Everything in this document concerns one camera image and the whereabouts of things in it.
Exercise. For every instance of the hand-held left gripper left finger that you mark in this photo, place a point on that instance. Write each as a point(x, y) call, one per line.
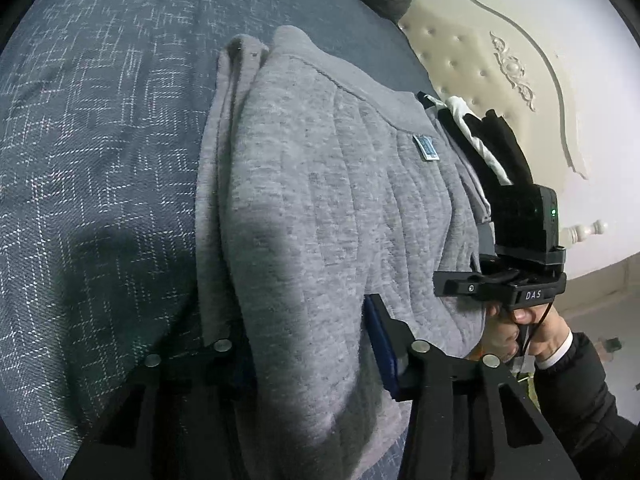
point(220, 375)

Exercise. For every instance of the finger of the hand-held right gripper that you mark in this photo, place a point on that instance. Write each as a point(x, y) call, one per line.
point(465, 287)

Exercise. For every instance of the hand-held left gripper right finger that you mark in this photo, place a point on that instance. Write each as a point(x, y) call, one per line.
point(380, 340)

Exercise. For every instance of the grey quilted sweatshirt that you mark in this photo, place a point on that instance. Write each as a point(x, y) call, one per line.
point(325, 210)

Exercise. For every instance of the person's right forearm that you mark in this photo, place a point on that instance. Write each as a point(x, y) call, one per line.
point(585, 400)

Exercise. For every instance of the person's right hand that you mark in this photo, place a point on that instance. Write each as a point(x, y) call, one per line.
point(545, 340)

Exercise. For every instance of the black and white garment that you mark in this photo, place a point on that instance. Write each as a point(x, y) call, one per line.
point(505, 135)

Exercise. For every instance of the cream tufted headboard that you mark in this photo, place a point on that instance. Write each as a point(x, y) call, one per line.
point(450, 50)

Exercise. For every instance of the blue woven bed sheet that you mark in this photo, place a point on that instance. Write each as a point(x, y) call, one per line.
point(100, 135)

